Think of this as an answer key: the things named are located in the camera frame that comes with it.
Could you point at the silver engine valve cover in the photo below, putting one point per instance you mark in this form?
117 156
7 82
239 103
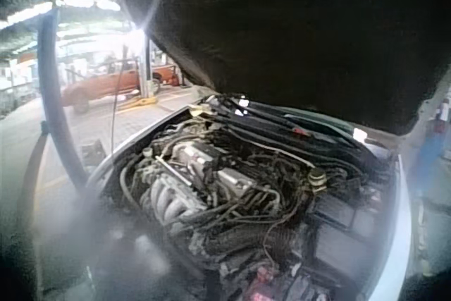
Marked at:
208 165

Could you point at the silver strut brace bar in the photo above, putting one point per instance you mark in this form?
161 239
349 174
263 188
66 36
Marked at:
173 170

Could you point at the black engine wiring harness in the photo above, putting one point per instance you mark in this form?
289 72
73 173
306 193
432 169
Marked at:
267 188

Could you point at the white cap fluid reservoir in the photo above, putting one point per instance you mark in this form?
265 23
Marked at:
147 153

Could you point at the silver intake manifold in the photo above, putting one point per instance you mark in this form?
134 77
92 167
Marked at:
172 202

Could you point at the brake fluid reservoir with cap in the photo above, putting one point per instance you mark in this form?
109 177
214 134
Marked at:
316 178

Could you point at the thin hood prop rod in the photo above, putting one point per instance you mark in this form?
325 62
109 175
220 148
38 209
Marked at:
116 96

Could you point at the raised black car hood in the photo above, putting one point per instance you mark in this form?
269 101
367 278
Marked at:
289 33

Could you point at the orange car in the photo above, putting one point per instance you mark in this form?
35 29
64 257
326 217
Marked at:
105 84

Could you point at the small grey floor crate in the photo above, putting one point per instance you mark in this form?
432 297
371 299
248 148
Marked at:
93 153

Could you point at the black air filter box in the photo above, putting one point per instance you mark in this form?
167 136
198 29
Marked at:
343 223

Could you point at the car battery with red cover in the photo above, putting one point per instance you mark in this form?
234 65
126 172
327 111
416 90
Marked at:
262 281

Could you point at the silver car body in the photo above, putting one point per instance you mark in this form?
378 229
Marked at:
400 216

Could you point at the blue barrel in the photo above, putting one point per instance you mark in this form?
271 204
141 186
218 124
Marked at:
435 139

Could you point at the white and yellow lift post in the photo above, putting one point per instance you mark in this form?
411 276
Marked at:
146 68

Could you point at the blue lift post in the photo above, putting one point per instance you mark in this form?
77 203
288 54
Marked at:
58 103

